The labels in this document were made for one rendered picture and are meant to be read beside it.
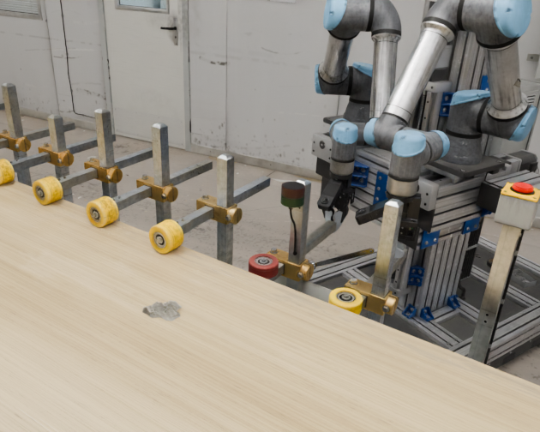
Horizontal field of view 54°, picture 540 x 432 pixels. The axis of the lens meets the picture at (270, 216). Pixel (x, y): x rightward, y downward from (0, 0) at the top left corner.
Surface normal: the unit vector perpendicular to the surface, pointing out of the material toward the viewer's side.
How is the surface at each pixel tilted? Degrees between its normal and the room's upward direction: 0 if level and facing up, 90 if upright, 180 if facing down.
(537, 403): 0
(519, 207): 90
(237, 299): 0
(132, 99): 90
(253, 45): 90
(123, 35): 90
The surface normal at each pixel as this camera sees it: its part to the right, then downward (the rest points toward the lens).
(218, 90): -0.44, 0.37
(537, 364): 0.04, -0.90
